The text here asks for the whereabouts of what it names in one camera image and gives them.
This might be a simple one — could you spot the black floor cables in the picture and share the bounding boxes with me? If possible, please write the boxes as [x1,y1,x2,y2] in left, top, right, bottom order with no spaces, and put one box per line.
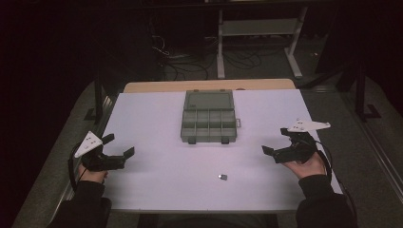
[151,33,264,82]

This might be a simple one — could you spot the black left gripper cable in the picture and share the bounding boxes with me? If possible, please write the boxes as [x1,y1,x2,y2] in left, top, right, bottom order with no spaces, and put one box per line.
[67,142,85,193]

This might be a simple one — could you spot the white metal stand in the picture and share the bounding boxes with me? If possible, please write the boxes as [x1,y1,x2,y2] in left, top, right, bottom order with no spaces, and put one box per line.
[216,5,309,80]

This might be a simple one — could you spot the black metal stand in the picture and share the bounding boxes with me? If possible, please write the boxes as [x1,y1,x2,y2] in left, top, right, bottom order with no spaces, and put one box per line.
[335,59,383,124]
[83,75,111,124]

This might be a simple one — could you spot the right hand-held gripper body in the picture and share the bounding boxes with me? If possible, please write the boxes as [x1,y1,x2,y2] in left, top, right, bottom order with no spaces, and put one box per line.
[273,118,332,164]

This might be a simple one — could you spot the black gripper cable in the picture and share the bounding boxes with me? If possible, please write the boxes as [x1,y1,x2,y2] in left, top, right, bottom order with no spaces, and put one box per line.
[313,139,359,228]
[67,142,85,193]

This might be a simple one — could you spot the person's left hand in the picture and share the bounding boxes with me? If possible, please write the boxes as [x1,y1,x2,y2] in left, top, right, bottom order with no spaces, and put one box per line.
[78,162,109,185]

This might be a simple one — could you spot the aluminium floor rail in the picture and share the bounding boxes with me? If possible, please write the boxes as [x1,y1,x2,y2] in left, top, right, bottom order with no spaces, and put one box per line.
[341,90,403,204]

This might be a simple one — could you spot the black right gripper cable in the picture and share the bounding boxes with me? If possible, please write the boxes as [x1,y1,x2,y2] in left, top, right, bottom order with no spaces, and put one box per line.
[313,139,359,228]

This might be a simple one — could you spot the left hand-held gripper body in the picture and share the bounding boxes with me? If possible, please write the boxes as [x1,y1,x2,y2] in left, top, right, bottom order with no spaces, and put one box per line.
[73,130,127,173]

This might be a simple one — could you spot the person's right hand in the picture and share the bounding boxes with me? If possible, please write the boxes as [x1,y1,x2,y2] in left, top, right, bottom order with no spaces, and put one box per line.
[281,151,328,181]

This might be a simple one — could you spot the wooden table board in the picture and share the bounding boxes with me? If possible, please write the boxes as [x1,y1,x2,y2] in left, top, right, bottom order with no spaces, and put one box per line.
[123,78,297,94]

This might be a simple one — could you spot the grey plastic compartment box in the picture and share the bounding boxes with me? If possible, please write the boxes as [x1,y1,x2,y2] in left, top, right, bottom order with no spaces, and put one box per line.
[180,89,242,145]

